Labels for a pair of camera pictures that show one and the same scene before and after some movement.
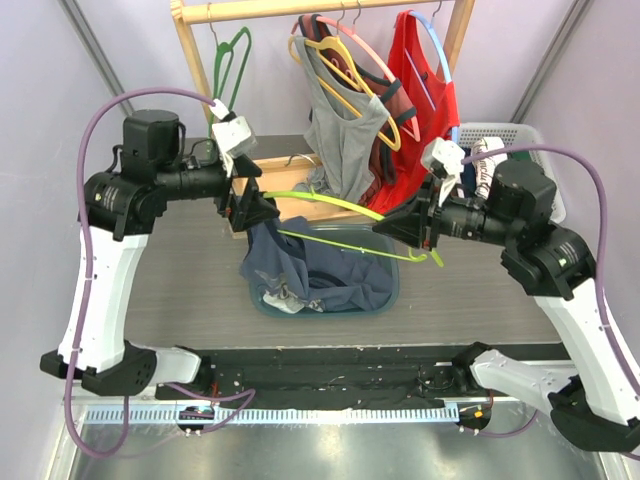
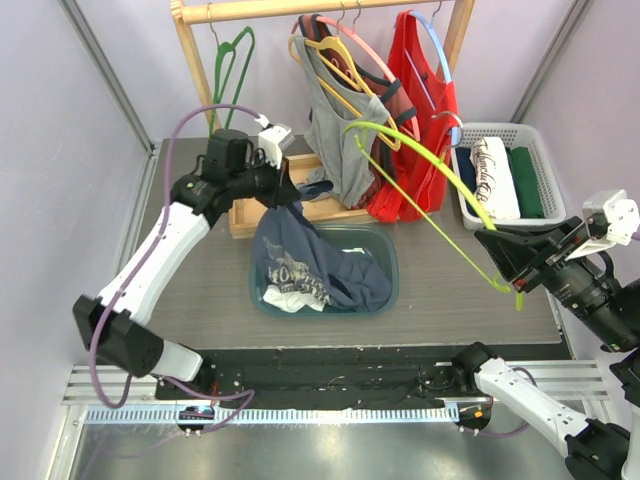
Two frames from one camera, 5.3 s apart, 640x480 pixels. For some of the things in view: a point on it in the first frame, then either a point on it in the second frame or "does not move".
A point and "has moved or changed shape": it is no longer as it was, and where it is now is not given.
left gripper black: (251, 208) → (283, 189)
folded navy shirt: (469, 180) does not move
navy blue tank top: (329, 276) has moved or changed shape
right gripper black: (430, 216) → (541, 258)
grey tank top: (343, 139) does not move
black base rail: (323, 376) does not move
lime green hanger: (342, 200) → (354, 129)
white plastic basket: (513, 134) does not move
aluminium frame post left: (95, 52) does not move
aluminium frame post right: (550, 61) does not move
